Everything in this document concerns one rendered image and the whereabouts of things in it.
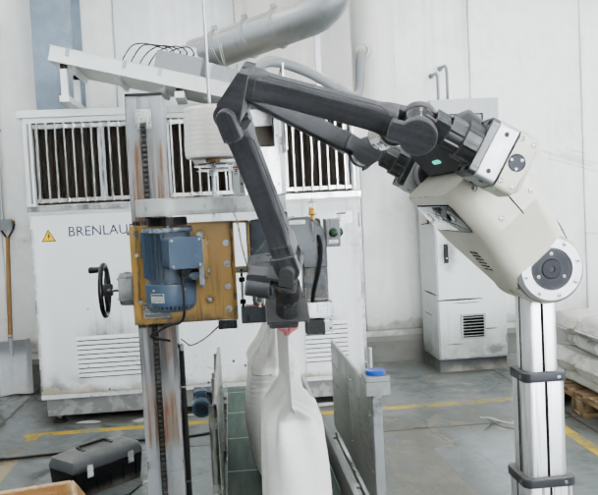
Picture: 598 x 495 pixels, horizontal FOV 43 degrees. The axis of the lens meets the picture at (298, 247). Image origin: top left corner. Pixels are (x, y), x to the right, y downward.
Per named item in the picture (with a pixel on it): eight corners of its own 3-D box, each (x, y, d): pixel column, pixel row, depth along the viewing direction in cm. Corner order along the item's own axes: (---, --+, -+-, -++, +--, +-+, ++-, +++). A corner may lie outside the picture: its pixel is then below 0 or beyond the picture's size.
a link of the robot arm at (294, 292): (298, 292, 173) (301, 273, 176) (268, 288, 173) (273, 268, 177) (297, 310, 178) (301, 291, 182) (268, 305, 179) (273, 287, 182)
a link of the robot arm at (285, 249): (234, 108, 150) (245, 89, 159) (208, 115, 152) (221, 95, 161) (301, 284, 169) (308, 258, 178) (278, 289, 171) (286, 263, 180)
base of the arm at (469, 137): (487, 125, 156) (461, 177, 156) (453, 106, 155) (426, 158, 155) (502, 120, 147) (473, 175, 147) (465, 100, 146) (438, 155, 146)
